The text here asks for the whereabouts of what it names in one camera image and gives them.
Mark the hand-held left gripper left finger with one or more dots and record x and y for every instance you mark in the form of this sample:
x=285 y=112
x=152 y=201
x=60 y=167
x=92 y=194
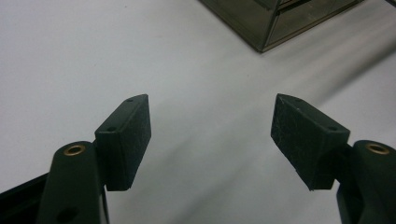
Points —
x=124 y=146

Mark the smoky transparent drawer box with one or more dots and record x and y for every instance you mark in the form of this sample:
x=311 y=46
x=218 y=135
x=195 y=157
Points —
x=295 y=18

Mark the white table sheet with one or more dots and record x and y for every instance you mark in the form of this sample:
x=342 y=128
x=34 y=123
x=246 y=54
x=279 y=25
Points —
x=62 y=62

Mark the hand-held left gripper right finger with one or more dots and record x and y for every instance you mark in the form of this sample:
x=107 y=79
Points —
x=308 y=143

